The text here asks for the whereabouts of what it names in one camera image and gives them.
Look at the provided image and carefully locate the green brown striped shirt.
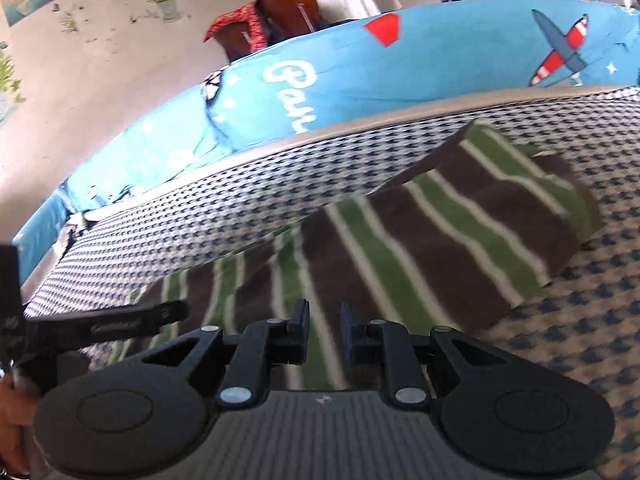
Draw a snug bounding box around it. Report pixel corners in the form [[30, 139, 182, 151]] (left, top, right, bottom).
[[110, 122, 602, 389]]

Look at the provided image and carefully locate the person left hand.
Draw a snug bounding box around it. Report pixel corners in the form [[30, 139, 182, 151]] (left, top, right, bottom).
[[0, 374, 39, 474]]

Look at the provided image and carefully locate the houndstooth sofa seat cushion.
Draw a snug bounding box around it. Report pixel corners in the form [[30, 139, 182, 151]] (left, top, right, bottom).
[[27, 87, 639, 479]]

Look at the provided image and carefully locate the blue printed sofa back cover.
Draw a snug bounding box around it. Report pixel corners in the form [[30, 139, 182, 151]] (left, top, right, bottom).
[[14, 0, 639, 278]]

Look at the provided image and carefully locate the red patterned cloth on chair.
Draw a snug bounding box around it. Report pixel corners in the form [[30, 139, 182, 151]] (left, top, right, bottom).
[[204, 2, 268, 61]]

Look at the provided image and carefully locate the dark wooden dining chair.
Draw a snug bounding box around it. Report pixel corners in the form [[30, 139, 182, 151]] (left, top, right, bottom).
[[217, 0, 322, 64]]

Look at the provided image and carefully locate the white clothed dining table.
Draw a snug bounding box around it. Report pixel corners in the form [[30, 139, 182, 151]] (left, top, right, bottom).
[[317, 0, 381, 23]]

